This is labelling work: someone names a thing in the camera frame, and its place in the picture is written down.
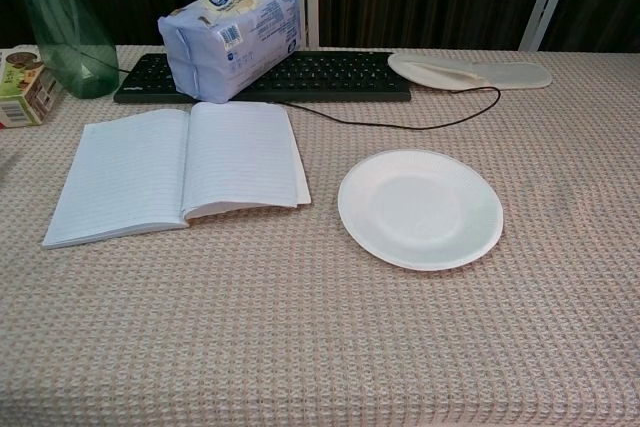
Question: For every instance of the yellow cover lined notebook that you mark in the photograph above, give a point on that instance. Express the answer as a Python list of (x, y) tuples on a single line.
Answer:
[(235, 157)]

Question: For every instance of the white paper plate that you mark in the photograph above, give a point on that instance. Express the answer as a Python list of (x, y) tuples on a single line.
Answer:
[(420, 209)]

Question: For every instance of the black computer keyboard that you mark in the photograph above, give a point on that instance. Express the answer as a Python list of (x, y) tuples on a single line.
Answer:
[(340, 77)]

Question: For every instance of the beige waffle tablecloth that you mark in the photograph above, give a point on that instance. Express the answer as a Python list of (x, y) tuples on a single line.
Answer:
[(300, 337)]

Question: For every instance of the light blue tissue pack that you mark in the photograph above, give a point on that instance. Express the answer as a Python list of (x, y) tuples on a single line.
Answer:
[(225, 47)]

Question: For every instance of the white cloth slipper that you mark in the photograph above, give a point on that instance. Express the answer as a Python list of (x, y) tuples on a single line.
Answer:
[(500, 74)]

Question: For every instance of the green spray bottle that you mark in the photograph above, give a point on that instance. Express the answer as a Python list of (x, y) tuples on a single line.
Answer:
[(75, 62)]

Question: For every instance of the red cookie box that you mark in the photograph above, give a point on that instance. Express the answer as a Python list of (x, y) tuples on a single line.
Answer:
[(25, 92)]

